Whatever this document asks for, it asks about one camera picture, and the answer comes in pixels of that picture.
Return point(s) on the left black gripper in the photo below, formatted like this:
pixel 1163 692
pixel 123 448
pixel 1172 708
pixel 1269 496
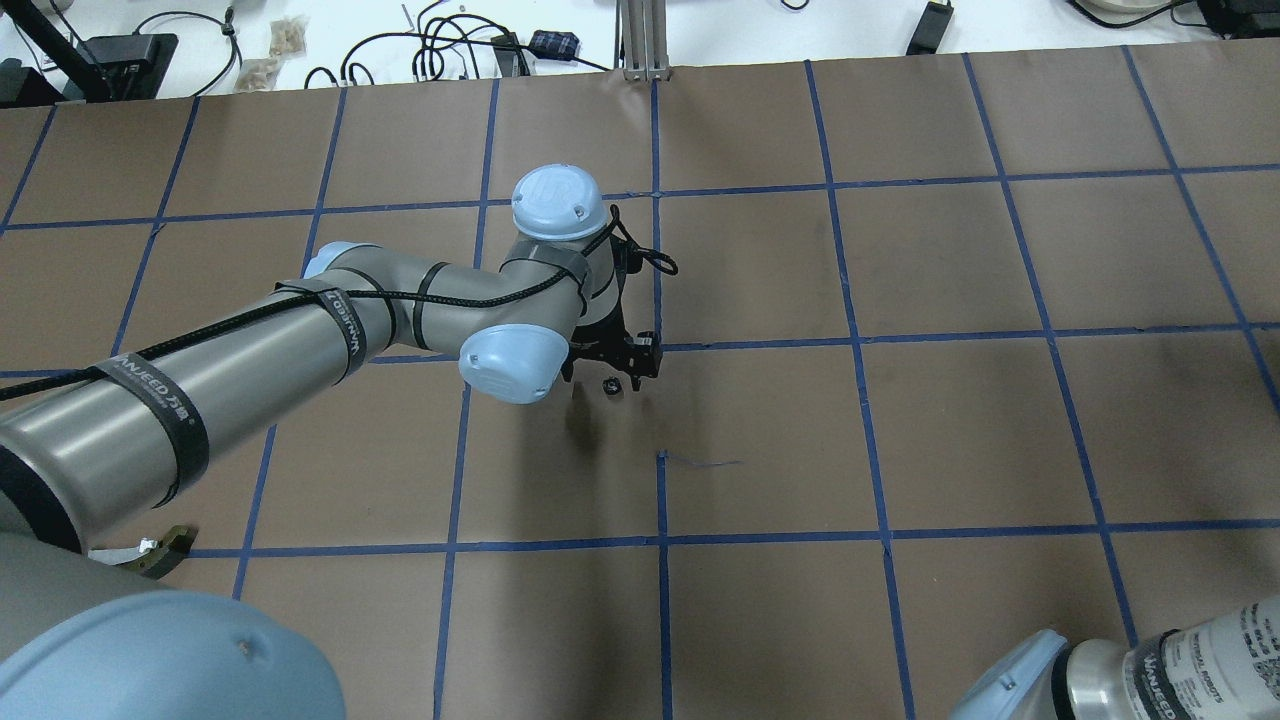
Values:
pixel 612 351

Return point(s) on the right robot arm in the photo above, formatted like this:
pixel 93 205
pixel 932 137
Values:
pixel 1224 668

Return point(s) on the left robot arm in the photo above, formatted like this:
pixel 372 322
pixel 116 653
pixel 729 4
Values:
pixel 93 448

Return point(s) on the black power adapter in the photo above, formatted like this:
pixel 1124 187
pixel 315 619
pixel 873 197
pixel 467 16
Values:
pixel 931 28

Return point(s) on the bag of small parts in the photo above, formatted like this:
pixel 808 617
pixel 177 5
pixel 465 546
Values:
pixel 288 36

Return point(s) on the brake shoe part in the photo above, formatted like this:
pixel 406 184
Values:
pixel 151 558

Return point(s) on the black device on stand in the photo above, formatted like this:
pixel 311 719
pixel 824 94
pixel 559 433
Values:
pixel 133 67

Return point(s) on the aluminium frame post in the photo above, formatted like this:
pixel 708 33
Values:
pixel 642 40

